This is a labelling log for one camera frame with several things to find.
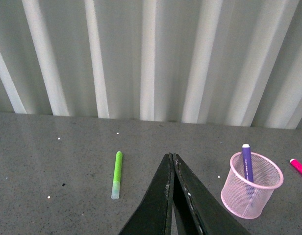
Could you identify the pink mesh pen cup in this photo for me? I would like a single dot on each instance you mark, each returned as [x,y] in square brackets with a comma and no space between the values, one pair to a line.
[247,199]

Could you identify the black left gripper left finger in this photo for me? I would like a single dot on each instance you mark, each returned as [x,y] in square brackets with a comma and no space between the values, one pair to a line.
[153,216]

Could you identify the green highlighter pen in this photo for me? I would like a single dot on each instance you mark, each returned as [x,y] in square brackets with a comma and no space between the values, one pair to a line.
[115,193]

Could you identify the pink highlighter pen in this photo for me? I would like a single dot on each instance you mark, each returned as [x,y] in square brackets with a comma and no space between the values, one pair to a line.
[297,165]

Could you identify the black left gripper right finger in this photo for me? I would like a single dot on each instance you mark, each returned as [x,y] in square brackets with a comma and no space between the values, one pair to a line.
[197,211]

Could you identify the purple highlighter pen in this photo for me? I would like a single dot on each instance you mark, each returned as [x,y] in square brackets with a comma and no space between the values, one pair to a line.
[248,171]

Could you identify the white pleated curtain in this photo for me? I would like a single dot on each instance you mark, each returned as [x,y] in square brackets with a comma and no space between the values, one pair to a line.
[232,62]

